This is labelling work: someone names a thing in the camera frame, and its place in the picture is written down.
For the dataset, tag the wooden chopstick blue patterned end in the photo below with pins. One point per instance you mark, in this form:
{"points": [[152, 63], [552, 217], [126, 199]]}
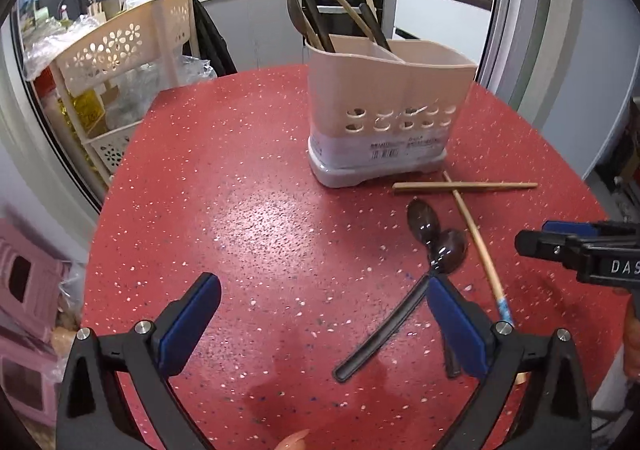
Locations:
{"points": [[475, 235]]}

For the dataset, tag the grey kitchen base cabinet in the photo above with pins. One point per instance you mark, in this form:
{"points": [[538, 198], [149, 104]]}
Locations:
{"points": [[260, 30]]}

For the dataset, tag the beige plastic utensil holder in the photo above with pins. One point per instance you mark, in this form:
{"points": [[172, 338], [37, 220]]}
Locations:
{"points": [[360, 90]]}

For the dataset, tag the dark floor clutter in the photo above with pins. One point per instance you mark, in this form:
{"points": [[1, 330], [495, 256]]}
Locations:
{"points": [[625, 165]]}

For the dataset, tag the person's right hand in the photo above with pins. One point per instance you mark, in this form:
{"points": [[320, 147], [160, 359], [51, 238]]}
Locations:
{"points": [[632, 340]]}

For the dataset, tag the black built-in oven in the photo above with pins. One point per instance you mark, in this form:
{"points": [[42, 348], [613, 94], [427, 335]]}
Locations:
{"points": [[342, 27]]}

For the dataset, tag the person's left hand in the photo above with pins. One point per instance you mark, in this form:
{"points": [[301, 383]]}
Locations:
{"points": [[296, 441]]}

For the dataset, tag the black hanging cloth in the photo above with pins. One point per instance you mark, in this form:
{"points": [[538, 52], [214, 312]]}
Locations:
{"points": [[212, 42]]}

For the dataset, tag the grey sliding door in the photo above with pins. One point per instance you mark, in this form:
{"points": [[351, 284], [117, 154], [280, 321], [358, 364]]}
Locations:
{"points": [[525, 5]]}

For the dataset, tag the grey door frame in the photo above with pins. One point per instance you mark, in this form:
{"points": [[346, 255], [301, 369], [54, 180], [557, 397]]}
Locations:
{"points": [[65, 165]]}

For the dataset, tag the beige flower-cutout plastic rack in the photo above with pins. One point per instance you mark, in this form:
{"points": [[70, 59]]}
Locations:
{"points": [[115, 37]]}

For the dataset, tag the yellow oil bottle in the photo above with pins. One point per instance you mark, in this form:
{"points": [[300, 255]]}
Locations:
{"points": [[85, 112]]}

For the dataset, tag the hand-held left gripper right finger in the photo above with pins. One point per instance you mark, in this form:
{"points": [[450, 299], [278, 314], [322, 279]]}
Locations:
{"points": [[457, 325]]}

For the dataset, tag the pink plastic stool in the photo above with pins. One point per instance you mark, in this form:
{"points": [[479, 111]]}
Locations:
{"points": [[25, 380], [30, 275]]}

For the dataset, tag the clear plastic bags in rack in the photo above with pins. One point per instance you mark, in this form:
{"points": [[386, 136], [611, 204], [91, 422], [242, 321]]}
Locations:
{"points": [[140, 95]]}

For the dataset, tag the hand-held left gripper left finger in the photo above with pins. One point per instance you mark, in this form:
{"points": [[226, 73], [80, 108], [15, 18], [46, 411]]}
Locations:
{"points": [[192, 320]]}

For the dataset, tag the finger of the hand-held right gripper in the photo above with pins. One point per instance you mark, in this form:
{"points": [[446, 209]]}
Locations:
{"points": [[570, 229], [540, 243]]}

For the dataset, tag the crumpled clear plastic bags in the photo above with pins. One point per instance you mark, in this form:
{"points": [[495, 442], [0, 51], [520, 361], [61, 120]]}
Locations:
{"points": [[50, 45]]}

